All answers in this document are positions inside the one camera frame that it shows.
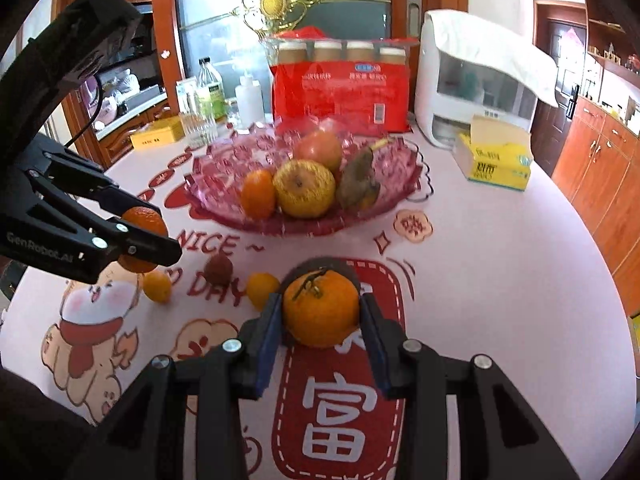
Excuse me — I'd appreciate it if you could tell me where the large orange mandarin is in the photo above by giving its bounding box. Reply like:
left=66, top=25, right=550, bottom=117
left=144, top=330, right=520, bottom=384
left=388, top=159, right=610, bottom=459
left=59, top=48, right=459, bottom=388
left=118, top=206, right=168, bottom=274

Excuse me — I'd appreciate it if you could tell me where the small yellow-orange kumquat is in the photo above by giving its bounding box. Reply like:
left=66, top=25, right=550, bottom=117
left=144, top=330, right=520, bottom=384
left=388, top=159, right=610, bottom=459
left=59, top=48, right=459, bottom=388
left=142, top=270, right=172, bottom=304

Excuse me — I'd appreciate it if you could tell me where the small red fruit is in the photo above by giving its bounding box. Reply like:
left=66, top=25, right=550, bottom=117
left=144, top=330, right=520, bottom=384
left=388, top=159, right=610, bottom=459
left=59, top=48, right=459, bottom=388
left=203, top=254, right=233, bottom=286

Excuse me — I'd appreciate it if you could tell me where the small orange kumquat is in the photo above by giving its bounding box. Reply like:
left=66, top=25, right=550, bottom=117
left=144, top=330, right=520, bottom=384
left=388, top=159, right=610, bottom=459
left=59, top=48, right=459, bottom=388
left=245, top=272, right=280, bottom=312

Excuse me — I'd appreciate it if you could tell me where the orange mandarin with stem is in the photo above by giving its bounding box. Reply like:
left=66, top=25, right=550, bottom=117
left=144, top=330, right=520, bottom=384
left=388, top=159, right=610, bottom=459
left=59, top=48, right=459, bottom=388
left=282, top=269, right=359, bottom=349

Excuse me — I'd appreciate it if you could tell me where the dark green avocado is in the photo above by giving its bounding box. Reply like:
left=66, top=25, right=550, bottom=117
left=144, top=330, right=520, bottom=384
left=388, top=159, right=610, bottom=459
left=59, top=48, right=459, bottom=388
left=279, top=256, right=360, bottom=295

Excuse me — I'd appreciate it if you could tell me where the overripe brown banana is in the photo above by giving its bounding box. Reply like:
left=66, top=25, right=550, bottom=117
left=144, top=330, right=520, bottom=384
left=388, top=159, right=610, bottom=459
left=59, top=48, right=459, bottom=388
left=335, top=138, right=390, bottom=214

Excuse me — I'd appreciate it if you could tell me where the small white box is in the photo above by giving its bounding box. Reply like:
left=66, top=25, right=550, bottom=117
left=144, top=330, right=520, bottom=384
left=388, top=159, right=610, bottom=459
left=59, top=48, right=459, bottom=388
left=176, top=77, right=198, bottom=115

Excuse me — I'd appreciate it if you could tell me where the yellow tin box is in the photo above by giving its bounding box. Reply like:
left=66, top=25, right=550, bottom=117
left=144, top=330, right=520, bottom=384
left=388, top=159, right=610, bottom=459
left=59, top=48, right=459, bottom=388
left=129, top=116, right=184, bottom=151

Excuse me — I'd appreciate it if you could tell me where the clear drinking glass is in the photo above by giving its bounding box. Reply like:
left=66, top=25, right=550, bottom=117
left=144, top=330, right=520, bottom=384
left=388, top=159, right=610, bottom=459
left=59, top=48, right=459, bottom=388
left=179, top=91, right=217, bottom=150

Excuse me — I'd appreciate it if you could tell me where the clear glass bottle green label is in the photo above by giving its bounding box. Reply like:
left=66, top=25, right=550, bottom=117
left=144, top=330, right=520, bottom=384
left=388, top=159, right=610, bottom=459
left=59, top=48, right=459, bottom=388
left=196, top=58, right=227, bottom=122

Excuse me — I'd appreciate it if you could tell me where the pink glass fruit bowl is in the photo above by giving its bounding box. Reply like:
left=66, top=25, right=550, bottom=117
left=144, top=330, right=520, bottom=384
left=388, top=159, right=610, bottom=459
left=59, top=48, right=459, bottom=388
left=184, top=125, right=431, bottom=236

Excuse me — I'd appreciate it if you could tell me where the white squeeze bottle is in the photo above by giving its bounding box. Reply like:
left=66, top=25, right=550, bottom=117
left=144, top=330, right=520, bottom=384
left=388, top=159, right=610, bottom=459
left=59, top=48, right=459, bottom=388
left=235, top=74, right=265, bottom=128

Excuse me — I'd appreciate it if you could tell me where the printed pink tablecloth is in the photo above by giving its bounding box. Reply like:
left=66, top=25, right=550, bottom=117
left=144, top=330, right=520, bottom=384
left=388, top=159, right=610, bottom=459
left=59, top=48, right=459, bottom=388
left=1, top=129, right=637, bottom=479

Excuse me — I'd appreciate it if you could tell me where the glass door gold ornament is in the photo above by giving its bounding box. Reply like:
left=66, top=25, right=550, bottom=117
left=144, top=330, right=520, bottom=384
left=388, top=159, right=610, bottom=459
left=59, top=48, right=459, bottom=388
left=171, top=0, right=394, bottom=114

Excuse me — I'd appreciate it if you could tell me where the yellow pear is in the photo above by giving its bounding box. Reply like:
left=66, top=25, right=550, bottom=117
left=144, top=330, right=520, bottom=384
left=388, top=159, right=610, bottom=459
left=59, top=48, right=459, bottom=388
left=272, top=159, right=336, bottom=219

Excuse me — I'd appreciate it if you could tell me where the red apple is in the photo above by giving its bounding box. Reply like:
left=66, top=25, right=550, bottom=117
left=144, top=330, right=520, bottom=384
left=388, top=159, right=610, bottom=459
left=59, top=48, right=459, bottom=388
left=293, top=130, right=343, bottom=172

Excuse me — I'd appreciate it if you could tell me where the red drink bottle pack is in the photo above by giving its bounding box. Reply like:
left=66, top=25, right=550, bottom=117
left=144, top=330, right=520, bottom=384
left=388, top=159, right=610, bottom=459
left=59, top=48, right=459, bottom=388
left=264, top=26, right=418, bottom=133

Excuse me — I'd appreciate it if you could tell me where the yellow tissue pack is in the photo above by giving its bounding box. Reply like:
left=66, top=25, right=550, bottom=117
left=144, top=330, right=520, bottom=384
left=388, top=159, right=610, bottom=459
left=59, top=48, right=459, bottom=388
left=452, top=115, right=534, bottom=191

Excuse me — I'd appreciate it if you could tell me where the orange wooden cabinet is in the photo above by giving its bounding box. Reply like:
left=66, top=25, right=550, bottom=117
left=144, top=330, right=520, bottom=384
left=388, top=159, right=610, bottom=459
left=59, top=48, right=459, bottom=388
left=549, top=0, right=640, bottom=319

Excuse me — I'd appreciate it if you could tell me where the white countertop appliance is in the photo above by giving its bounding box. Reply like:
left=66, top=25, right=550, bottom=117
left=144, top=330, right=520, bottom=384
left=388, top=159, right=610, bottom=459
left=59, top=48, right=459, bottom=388
left=414, top=9, right=558, bottom=150

